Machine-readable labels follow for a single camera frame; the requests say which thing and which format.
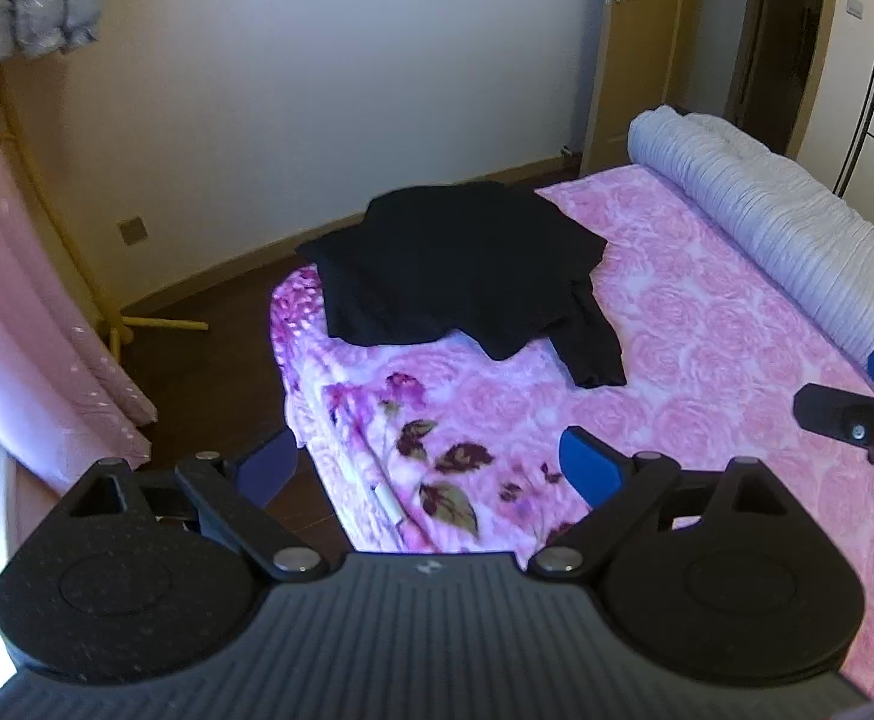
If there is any white ribbed quilt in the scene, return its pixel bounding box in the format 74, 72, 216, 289
627, 105, 874, 372

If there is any black sweater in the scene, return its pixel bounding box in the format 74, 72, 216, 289
294, 181, 628, 389

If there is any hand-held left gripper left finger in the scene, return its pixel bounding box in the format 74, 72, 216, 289
69, 427, 329, 582

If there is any yellow wooden door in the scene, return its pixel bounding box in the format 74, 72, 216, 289
579, 0, 689, 177

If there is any yellow wooden coat rack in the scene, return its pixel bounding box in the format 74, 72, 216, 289
0, 64, 209, 365

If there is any pink floral blanket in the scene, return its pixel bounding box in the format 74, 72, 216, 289
268, 165, 874, 698

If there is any pink curtain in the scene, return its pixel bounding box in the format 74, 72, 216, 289
0, 37, 159, 496

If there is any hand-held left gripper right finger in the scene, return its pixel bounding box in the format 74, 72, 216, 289
527, 426, 791, 582

